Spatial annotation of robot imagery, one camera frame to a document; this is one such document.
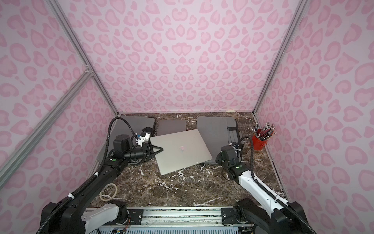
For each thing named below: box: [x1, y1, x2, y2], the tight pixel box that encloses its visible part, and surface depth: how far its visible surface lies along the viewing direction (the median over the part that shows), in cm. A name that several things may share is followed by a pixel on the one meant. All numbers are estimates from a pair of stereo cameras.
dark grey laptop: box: [156, 119, 187, 137], surface depth 113 cm
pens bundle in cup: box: [251, 121, 278, 141], surface depth 90 cm
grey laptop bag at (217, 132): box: [196, 116, 243, 165], surface depth 109 cm
